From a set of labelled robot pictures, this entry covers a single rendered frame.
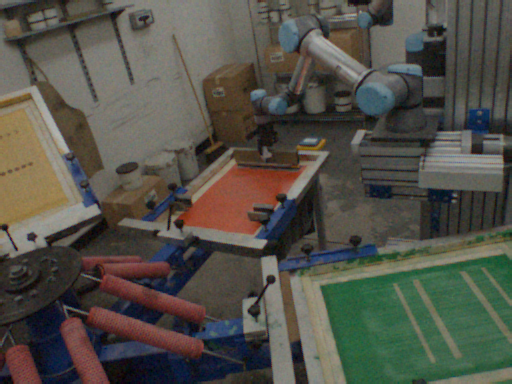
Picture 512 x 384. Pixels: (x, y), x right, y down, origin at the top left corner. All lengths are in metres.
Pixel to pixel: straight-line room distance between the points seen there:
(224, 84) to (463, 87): 3.52
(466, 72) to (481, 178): 0.42
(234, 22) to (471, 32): 4.32
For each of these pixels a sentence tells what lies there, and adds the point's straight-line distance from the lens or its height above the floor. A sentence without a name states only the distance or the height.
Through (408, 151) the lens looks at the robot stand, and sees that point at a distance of 1.68.
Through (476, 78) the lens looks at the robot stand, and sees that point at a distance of 1.78.
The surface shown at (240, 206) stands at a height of 0.95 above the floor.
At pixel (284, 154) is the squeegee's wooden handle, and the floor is 1.04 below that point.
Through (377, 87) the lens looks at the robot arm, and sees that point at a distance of 1.48.
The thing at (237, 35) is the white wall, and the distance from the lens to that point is 5.79.
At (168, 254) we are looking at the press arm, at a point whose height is 1.04.
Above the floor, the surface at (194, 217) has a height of 0.95.
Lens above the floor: 1.90
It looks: 29 degrees down
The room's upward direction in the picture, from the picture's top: 11 degrees counter-clockwise
